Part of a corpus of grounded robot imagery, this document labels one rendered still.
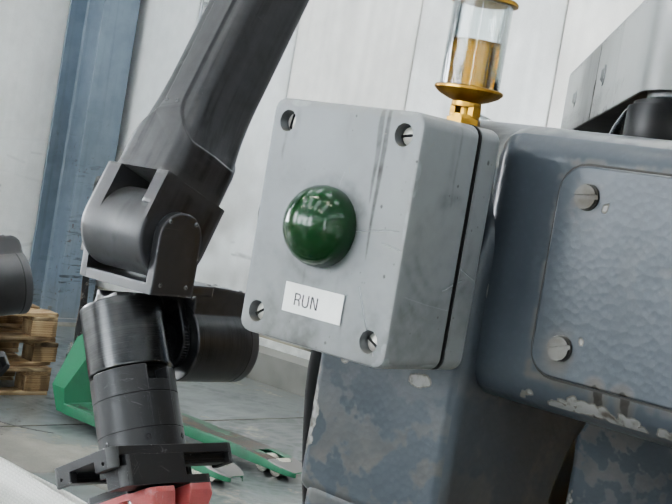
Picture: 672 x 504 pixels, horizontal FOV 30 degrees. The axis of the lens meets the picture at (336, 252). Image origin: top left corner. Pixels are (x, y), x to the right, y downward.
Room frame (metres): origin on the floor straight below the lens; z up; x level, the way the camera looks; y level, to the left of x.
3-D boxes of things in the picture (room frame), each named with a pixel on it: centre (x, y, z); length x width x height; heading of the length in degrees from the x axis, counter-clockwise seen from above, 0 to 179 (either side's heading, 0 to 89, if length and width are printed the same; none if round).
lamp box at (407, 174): (0.47, -0.01, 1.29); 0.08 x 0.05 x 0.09; 47
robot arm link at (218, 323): (0.88, 0.11, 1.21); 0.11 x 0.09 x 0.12; 137
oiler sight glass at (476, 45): (0.52, -0.04, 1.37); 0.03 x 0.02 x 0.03; 47
